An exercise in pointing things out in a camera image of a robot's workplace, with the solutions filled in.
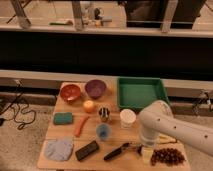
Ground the black handled brush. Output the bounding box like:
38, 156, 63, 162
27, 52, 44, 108
103, 142, 143, 161

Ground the teal sponge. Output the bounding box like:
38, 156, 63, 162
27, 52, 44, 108
53, 112, 73, 125

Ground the yellow apple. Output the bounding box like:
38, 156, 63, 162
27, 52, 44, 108
83, 100, 96, 113

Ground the wooden board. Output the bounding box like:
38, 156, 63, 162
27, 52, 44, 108
37, 81, 191, 171

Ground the white paper cup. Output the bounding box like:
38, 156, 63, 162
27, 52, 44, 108
120, 109, 136, 129

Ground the yellow banana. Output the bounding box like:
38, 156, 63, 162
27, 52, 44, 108
157, 134, 177, 144

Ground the light blue cloth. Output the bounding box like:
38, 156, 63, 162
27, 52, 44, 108
44, 138, 74, 162

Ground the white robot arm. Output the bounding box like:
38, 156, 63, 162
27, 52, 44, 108
138, 100, 213, 157

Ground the orange red bowl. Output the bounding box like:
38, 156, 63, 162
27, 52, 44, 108
60, 84, 81, 102

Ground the green plastic tray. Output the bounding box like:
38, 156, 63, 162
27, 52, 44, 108
117, 77, 169, 112

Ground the black rectangular block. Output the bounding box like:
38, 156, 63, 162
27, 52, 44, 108
75, 141, 99, 161

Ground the orange carrot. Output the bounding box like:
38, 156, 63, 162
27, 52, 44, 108
74, 116, 90, 137

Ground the bunch of dark grapes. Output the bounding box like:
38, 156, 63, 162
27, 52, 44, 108
151, 148, 185, 166

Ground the purple bowl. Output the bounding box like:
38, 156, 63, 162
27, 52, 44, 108
85, 79, 107, 99

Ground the blue plastic cup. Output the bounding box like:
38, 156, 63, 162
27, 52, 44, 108
96, 124, 111, 141

